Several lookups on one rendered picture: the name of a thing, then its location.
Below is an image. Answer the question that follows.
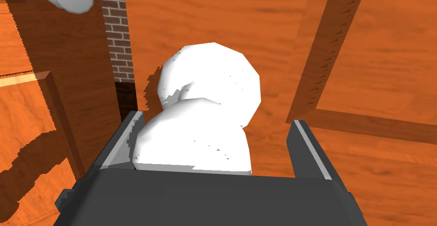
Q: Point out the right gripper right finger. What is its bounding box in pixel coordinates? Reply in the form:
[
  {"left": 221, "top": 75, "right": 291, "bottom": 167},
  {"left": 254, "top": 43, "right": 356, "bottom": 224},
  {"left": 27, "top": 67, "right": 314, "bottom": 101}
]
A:
[{"left": 286, "top": 119, "right": 333, "bottom": 181}]

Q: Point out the white door knob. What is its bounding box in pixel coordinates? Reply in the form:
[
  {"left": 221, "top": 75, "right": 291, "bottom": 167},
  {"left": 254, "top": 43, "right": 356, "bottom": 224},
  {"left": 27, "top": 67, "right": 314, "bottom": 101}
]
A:
[{"left": 131, "top": 42, "right": 262, "bottom": 176}]

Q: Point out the orange wooden door leaf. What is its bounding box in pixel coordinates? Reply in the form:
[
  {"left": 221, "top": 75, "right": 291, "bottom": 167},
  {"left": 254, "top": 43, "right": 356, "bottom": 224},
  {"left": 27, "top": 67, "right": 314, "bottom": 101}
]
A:
[{"left": 122, "top": 0, "right": 437, "bottom": 226}]

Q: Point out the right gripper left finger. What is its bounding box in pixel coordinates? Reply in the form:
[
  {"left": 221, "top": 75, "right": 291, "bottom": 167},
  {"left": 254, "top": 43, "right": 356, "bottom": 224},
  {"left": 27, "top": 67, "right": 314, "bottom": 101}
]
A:
[{"left": 90, "top": 110, "right": 146, "bottom": 170}]

